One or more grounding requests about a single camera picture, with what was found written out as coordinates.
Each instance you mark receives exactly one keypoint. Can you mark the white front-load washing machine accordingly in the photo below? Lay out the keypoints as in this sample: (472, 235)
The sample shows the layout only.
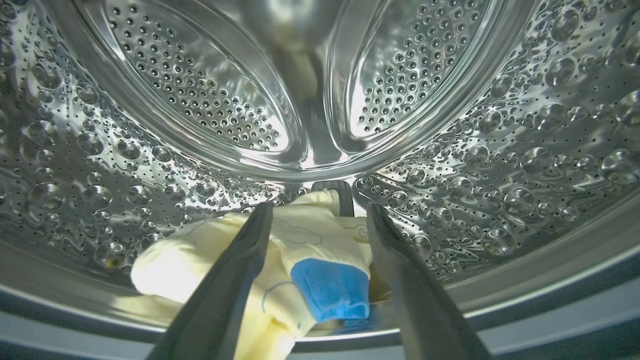
(100, 150)

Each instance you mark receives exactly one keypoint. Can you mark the cream baby garment blue cuffs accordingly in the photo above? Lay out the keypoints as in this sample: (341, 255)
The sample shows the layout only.
(310, 240)

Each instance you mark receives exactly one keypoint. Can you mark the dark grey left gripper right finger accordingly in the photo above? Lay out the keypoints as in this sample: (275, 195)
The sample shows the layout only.
(425, 310)

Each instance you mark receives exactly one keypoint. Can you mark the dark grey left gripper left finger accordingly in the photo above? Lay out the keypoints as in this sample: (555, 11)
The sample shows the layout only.
(220, 300)

